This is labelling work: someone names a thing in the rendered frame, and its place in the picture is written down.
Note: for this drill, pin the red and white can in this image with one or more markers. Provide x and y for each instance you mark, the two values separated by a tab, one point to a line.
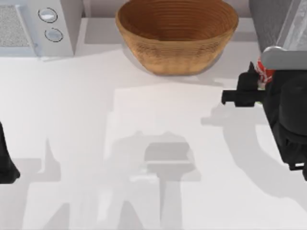
263	72

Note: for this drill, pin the pale grey rounded box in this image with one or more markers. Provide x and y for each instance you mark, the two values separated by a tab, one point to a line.
283	57

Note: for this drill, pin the grey cabinet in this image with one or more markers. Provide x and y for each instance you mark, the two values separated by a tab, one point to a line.
266	21

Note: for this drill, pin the brown woven basket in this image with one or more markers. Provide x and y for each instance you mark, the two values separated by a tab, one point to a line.
176	57

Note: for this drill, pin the pale microwave oven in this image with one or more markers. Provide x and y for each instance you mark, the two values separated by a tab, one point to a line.
68	28

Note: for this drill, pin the small white microwave knob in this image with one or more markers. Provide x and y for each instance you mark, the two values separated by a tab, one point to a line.
54	34

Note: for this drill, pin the large white microwave knob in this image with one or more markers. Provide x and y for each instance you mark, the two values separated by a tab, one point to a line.
47	14

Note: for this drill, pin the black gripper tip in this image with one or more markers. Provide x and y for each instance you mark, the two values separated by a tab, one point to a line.
6	165

